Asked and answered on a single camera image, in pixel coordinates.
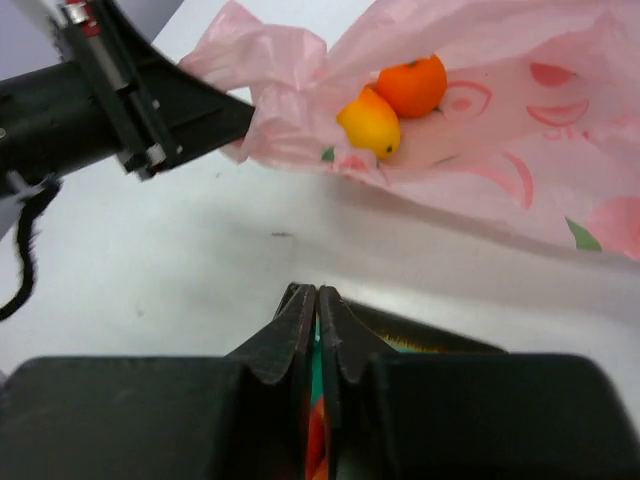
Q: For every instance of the fake yellow mango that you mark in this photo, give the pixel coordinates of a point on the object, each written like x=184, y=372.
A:
x=370, y=123

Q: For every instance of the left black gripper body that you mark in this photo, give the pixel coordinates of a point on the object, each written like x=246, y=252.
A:
x=115, y=95

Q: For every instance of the fake orange fruit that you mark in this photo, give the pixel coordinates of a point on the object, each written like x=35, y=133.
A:
x=413, y=89

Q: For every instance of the pink plastic bag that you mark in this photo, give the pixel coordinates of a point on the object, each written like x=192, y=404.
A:
x=537, y=133

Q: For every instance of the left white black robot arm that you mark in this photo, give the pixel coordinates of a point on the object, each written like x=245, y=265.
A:
x=25, y=121

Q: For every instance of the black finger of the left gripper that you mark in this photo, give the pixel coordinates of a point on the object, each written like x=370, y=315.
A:
x=203, y=119

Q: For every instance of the square green black plate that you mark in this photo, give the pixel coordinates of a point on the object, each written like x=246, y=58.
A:
x=425, y=335

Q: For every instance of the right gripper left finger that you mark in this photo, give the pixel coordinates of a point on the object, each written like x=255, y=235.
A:
x=267, y=401

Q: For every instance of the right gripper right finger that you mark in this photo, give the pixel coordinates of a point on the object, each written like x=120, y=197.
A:
x=359, y=442

